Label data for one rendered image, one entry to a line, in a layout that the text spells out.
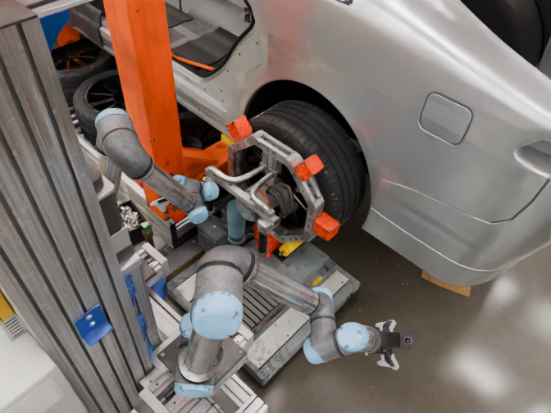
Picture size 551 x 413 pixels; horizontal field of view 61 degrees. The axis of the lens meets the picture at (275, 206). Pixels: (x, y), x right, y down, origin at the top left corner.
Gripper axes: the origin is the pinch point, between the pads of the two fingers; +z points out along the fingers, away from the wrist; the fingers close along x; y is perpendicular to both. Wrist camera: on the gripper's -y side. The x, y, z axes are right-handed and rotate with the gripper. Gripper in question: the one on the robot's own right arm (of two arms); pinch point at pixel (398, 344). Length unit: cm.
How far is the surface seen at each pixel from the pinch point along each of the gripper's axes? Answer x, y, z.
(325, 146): -80, 26, 2
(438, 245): -40, -9, 33
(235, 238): -54, 88, 26
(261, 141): -83, 49, -10
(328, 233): -47, 32, 17
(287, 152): -78, 40, -5
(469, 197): -50, -26, 11
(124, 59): -103, 81, -61
